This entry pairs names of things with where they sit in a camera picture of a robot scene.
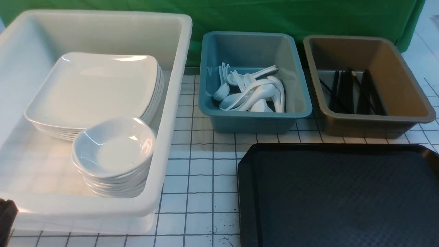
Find brown plastic bin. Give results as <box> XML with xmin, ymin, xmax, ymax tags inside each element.
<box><xmin>303</xmin><ymin>35</ymin><xmax>436</xmax><ymax>139</ymax></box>

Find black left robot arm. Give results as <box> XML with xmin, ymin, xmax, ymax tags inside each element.
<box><xmin>0</xmin><ymin>199</ymin><xmax>19</xmax><ymax>247</ymax></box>

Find black chopsticks in bin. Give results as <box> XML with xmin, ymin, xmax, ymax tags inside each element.
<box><xmin>317</xmin><ymin>68</ymin><xmax>389</xmax><ymax>116</ymax></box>

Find blue plastic bin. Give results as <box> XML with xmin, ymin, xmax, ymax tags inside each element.
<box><xmin>198</xmin><ymin>31</ymin><xmax>312</xmax><ymax>134</ymax></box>

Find white square rice plate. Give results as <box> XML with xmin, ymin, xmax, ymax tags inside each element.
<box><xmin>24</xmin><ymin>52</ymin><xmax>162</xmax><ymax>130</ymax></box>

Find black serving tray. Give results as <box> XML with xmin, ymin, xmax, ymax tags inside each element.
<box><xmin>237</xmin><ymin>143</ymin><xmax>439</xmax><ymax>247</ymax></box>

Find large white plastic tub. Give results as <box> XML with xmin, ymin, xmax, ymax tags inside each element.
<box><xmin>1</xmin><ymin>10</ymin><xmax>192</xmax><ymax>235</ymax></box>

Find stack of white bowls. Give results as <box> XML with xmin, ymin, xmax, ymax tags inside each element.
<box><xmin>70</xmin><ymin>154</ymin><xmax>152</xmax><ymax>198</ymax></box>

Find white spoon in bin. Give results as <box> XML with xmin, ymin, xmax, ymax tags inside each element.
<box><xmin>236</xmin><ymin>84</ymin><xmax>276</xmax><ymax>112</ymax></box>
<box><xmin>226</xmin><ymin>65</ymin><xmax>278</xmax><ymax>86</ymax></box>
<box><xmin>267</xmin><ymin>76</ymin><xmax>285</xmax><ymax>113</ymax></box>
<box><xmin>212</xmin><ymin>63</ymin><xmax>229</xmax><ymax>101</ymax></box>

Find stack of white square plates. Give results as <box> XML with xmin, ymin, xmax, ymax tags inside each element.
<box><xmin>24</xmin><ymin>62</ymin><xmax>164</xmax><ymax>141</ymax></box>

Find white ceramic soup spoon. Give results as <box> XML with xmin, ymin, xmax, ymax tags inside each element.
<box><xmin>219</xmin><ymin>79</ymin><xmax>274</xmax><ymax>111</ymax></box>

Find white small bowl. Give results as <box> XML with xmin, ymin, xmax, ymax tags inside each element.
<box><xmin>71</xmin><ymin>117</ymin><xmax>156</xmax><ymax>179</ymax></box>

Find green backdrop cloth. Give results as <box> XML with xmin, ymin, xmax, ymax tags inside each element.
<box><xmin>1</xmin><ymin>0</ymin><xmax>425</xmax><ymax>66</ymax></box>

